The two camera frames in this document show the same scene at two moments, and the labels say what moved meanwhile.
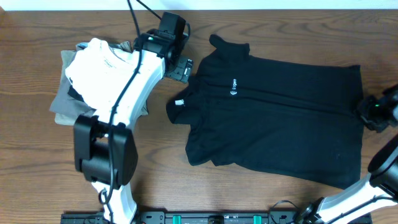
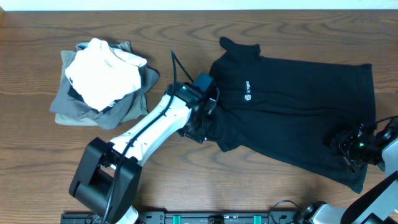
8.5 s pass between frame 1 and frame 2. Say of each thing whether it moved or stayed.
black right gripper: moved
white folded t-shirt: stayed
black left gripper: moved
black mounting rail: stayed
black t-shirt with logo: moved
